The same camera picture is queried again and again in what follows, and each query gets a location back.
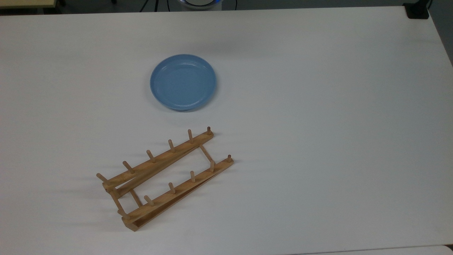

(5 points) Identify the blue round plate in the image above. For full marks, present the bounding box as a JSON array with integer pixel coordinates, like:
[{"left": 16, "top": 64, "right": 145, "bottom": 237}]
[{"left": 150, "top": 54, "right": 217, "bottom": 112}]

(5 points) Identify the wooden peg plate rack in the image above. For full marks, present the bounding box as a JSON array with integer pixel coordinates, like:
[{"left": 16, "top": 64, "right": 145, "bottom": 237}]
[{"left": 96, "top": 126, "right": 235, "bottom": 232}]

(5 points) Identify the black tripod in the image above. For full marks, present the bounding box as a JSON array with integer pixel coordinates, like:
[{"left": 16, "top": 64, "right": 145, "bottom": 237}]
[{"left": 140, "top": 0, "right": 160, "bottom": 12}]

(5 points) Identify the black table clamp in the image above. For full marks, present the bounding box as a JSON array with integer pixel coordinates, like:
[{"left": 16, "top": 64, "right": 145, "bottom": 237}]
[{"left": 403, "top": 2, "right": 430, "bottom": 19}]

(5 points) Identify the beige wooden desk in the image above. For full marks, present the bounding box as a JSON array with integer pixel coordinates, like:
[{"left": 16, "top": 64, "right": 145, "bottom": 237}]
[{"left": 0, "top": 0, "right": 57, "bottom": 9}]

